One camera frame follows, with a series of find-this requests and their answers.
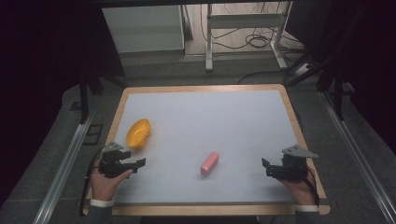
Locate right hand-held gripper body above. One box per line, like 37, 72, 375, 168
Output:
277, 144, 319, 182

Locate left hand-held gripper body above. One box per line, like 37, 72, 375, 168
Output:
98, 141, 133, 179

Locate person's left hand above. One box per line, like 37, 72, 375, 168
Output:
90, 159, 134, 202

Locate person's right hand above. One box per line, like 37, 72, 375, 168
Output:
277, 172, 318, 207

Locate yellow plastic soap dish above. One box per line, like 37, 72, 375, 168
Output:
125, 118, 152, 150

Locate black floor socket cover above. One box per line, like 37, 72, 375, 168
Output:
82, 123, 105, 147

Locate pink soap bar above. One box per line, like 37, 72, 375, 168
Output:
200, 151, 220, 177

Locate white table mat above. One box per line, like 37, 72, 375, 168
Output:
113, 90, 301, 205

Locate black metal stand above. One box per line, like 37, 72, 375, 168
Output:
77, 69, 129, 125
285, 52, 358, 121

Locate white power strip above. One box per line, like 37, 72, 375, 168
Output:
291, 63, 313, 78

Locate white cabinet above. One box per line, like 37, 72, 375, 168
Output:
101, 4, 186, 54

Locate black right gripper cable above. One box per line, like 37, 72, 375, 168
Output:
305, 165, 321, 207

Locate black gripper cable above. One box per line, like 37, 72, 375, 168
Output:
78, 147, 107, 217
305, 165, 321, 207

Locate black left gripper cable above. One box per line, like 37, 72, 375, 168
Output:
78, 147, 107, 217

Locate aluminium rail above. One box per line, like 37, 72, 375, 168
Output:
32, 112, 95, 224
319, 91, 396, 224

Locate black floor cables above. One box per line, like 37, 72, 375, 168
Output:
200, 1, 307, 54

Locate grey metal desk frame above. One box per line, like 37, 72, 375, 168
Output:
205, 1, 294, 73

